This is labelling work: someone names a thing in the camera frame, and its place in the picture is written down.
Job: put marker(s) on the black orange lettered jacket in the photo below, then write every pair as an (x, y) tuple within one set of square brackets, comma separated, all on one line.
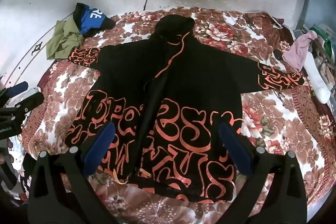
[(167, 97)]

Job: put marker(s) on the olive green garment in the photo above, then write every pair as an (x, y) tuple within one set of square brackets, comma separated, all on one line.
[(66, 37)]

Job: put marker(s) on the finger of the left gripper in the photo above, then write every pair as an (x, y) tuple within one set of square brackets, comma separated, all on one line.
[(17, 89), (30, 103)]

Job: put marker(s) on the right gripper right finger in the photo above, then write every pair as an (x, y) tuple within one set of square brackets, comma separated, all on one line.
[(286, 200)]

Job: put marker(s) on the pink cloth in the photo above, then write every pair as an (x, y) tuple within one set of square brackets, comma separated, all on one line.
[(297, 52)]

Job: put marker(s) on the white sock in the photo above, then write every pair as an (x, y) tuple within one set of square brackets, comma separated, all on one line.
[(320, 89)]

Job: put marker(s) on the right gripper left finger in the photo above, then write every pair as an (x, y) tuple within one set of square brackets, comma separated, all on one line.
[(60, 191)]

